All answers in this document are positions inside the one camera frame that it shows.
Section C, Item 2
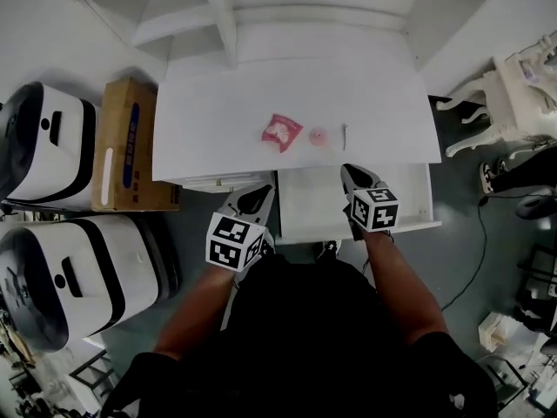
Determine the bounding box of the pink packet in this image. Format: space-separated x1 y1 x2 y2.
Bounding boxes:
260 113 305 154

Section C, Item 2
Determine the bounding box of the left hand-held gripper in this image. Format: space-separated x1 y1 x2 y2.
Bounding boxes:
205 184 276 273

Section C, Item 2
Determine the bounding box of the beige wooden box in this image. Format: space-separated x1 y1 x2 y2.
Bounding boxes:
478 311 519 348

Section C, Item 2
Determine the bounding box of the brown cardboard box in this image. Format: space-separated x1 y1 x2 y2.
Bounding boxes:
91 78 182 212

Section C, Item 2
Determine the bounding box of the white desk with drawers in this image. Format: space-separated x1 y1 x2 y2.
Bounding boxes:
80 0 510 191

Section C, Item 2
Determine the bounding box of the small white drawer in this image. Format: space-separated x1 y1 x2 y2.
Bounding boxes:
182 171 275 191

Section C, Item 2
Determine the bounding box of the large white drawer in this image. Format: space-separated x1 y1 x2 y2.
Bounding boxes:
276 163 443 246

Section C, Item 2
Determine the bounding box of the ornate cream vanity table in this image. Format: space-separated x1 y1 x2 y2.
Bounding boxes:
436 35 557 158

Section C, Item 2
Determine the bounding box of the small white black robot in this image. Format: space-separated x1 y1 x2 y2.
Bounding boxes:
0 81 97 211

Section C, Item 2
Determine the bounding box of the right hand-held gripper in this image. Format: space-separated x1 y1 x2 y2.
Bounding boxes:
339 163 399 241

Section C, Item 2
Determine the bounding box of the person's black clothing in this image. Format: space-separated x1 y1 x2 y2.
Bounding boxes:
99 253 500 418

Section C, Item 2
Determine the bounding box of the black power cable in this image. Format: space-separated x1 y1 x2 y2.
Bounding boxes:
441 193 488 311

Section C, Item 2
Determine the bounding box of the person's right forearm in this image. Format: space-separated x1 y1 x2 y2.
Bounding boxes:
363 231 449 347

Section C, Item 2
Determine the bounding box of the black metal rack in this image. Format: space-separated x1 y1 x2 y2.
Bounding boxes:
478 354 543 418
517 244 557 334

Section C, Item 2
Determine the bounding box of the black metal frame table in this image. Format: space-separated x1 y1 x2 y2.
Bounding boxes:
69 348 118 402

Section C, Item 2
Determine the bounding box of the large white black robot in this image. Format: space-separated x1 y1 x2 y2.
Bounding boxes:
0 213 179 354

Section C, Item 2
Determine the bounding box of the person's left forearm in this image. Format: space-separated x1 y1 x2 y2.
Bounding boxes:
154 267 238 361

